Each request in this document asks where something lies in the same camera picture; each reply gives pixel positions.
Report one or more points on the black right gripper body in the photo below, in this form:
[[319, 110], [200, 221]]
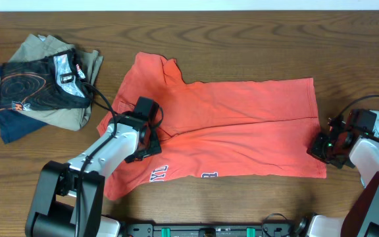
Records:
[[325, 151]]

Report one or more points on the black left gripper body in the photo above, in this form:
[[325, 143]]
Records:
[[152, 147]]

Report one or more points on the red orange soccer t-shirt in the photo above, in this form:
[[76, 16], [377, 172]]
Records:
[[218, 128]]

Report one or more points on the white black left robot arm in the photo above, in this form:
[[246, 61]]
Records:
[[68, 198]]

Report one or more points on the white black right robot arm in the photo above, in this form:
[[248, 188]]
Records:
[[353, 144]]

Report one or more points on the navy folded garment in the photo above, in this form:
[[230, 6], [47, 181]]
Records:
[[14, 126]]

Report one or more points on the khaki folded garment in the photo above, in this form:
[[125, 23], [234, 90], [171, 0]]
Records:
[[38, 47]]

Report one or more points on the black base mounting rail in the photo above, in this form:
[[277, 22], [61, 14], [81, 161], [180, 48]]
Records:
[[271, 229]]

